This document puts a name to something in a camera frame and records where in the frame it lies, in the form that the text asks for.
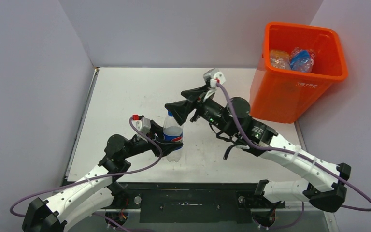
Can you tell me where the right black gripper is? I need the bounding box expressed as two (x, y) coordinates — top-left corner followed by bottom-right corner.
(165, 84), (235, 137)

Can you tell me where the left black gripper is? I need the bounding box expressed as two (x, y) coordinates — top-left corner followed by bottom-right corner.
(121, 121), (183, 159)

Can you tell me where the clear Pepsi bottle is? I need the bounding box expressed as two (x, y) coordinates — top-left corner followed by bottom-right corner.
(163, 111), (183, 162)

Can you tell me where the blue cap bottle edge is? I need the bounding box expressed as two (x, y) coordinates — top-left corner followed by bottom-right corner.
(269, 50), (291, 70)

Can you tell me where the crushed blue label bottle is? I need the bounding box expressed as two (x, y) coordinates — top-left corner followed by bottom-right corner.
(289, 47), (316, 73)

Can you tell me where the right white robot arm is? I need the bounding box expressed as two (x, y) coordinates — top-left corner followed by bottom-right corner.
(165, 86), (351, 213)

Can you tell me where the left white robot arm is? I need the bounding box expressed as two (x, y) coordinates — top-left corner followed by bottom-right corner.
(22, 117), (183, 232)

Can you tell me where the orange plastic bin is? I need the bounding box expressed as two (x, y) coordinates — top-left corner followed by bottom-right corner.
(249, 22), (348, 123)

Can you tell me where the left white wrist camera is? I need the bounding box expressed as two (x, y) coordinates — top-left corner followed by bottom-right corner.
(132, 115), (151, 134)

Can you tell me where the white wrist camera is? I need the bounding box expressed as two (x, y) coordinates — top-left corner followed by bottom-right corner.
(132, 115), (151, 134)
(203, 68), (226, 101)

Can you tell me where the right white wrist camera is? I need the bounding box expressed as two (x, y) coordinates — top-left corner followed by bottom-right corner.
(203, 68), (226, 101)

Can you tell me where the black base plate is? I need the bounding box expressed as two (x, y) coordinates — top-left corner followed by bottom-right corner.
(105, 182), (285, 224)

